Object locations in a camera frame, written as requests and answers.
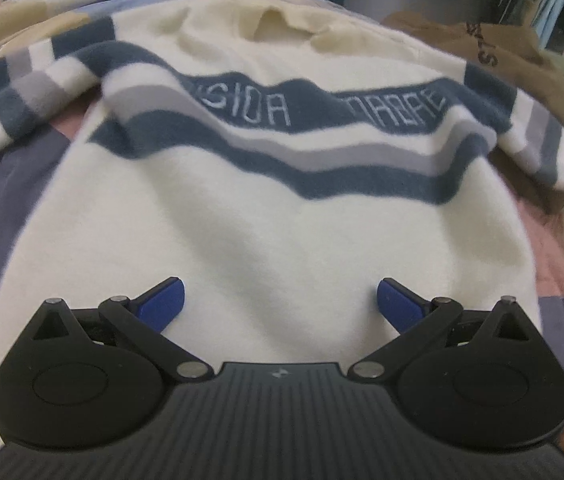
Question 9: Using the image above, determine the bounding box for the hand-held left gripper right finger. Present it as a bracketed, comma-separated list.
[346, 276, 534, 385]

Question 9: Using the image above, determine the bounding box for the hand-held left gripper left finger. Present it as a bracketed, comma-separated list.
[29, 275, 214, 385]

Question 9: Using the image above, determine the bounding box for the white blue-striped fleece sweater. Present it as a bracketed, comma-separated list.
[0, 0, 564, 466]

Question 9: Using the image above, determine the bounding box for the checkered pastel quilt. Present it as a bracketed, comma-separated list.
[0, 0, 564, 461]

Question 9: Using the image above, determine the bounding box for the brown hoodie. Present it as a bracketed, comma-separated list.
[382, 10, 564, 213]

